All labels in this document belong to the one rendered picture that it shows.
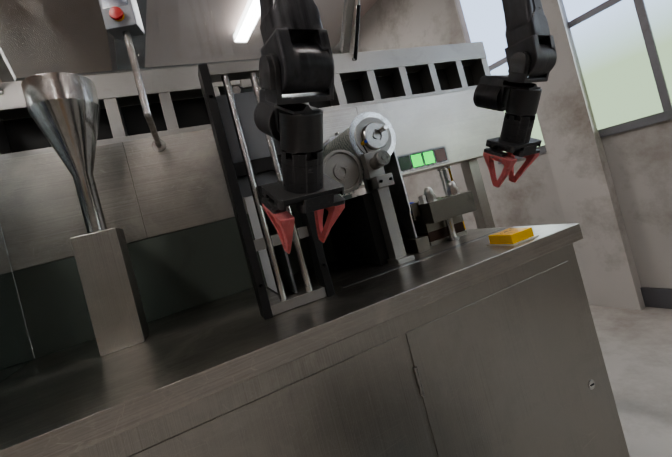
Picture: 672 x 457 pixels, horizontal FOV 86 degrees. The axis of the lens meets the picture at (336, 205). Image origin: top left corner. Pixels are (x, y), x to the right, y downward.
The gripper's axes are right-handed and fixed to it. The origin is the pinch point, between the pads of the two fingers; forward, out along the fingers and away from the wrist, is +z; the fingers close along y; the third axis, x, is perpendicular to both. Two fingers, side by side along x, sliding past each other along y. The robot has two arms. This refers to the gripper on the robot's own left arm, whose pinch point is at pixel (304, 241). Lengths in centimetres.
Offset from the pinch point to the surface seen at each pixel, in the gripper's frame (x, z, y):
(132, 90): -89, -12, 12
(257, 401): 2.2, 25.7, 10.6
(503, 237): 2, 14, -51
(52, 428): -3.1, 18.7, 36.1
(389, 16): -266, -47, -238
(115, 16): -62, -32, 14
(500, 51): -135, -20, -236
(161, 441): 0.2, 26.5, 24.8
